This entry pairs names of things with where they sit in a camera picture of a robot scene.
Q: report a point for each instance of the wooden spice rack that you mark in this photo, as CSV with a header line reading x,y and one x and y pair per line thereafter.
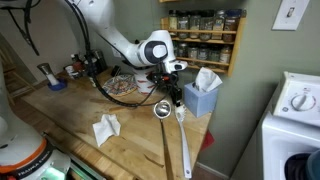
x,y
207,38

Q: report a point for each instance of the red-lid spice jar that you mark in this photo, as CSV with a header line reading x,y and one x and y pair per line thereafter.
x,y
77,65

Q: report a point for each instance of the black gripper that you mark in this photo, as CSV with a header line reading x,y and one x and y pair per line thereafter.
x,y
165,78

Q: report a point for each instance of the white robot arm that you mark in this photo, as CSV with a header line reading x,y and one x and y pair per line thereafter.
x,y
158,49

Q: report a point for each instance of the white tissue paper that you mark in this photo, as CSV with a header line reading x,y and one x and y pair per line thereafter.
x,y
207,80

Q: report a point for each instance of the blue shaker base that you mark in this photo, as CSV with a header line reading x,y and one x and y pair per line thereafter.
x,y
61,85

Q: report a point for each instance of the white red utensil holder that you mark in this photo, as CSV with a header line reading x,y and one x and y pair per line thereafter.
x,y
144,85

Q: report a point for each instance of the crumpled white napkin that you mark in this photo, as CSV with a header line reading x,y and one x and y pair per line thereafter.
x,y
108,126

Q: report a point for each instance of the steel salt shaker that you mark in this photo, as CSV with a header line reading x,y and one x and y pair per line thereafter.
x,y
46,70

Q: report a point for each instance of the blue tissue box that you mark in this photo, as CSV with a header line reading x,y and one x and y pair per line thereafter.
x,y
199,103

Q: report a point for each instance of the white stove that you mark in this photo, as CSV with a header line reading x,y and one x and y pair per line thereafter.
x,y
287,135

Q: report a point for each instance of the white light switch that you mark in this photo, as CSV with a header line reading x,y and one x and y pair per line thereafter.
x,y
290,14

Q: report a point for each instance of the white slotted serving spoon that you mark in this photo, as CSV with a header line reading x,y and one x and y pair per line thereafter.
x,y
180,114

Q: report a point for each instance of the colourful ceramic plate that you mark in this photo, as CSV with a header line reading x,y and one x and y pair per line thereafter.
x,y
120,85

